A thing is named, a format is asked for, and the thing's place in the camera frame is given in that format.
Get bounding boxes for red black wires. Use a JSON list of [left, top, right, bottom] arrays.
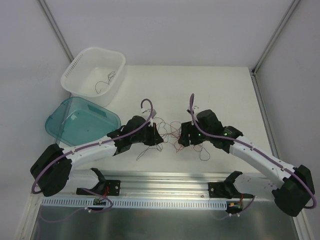
[[135, 119, 211, 162]]

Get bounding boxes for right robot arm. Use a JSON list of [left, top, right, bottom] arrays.
[[178, 107, 317, 217]]

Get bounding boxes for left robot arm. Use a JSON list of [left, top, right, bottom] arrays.
[[30, 115, 164, 197]]

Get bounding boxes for teal transparent plastic bin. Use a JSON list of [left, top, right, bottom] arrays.
[[45, 96, 121, 146]]

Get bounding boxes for white plastic basket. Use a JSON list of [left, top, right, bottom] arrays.
[[60, 47, 126, 107]]

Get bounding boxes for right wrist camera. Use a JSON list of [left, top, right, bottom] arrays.
[[186, 105, 201, 117]]

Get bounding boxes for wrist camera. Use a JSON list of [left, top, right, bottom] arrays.
[[186, 105, 201, 117], [140, 107, 157, 127]]

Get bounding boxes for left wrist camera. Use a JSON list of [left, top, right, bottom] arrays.
[[140, 107, 157, 127]]

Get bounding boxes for aluminium rail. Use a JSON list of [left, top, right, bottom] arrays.
[[54, 170, 264, 199]]

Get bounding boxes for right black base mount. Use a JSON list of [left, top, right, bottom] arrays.
[[208, 182, 233, 199]]

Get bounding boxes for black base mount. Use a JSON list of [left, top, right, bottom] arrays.
[[208, 182, 233, 199], [87, 179, 121, 196]]

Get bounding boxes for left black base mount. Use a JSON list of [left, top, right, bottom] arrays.
[[87, 179, 121, 196]]

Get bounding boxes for black wire in basket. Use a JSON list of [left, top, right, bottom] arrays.
[[94, 70, 117, 95]]

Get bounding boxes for right aluminium frame post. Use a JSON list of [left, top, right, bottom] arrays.
[[251, 0, 302, 76]]

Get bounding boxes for aluminium frame post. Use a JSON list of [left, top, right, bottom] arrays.
[[36, 0, 74, 63], [251, 0, 302, 76]]

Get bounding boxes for left aluminium frame post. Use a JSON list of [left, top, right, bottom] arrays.
[[36, 0, 74, 63]]

